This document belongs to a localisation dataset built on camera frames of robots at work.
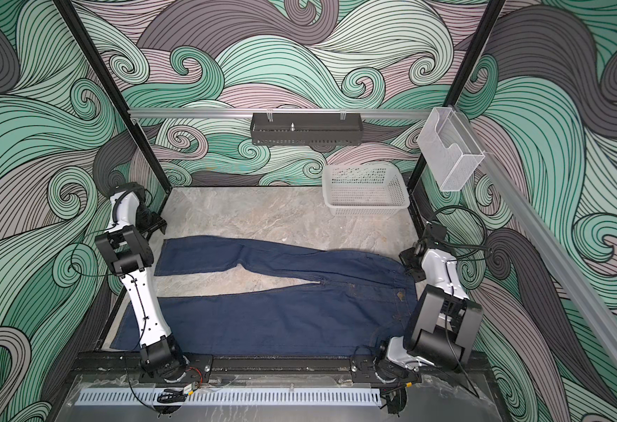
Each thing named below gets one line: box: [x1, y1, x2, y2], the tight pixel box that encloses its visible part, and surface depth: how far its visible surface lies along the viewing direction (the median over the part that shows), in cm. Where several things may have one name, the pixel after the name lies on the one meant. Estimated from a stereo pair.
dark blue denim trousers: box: [111, 238, 414, 358], surface depth 86 cm
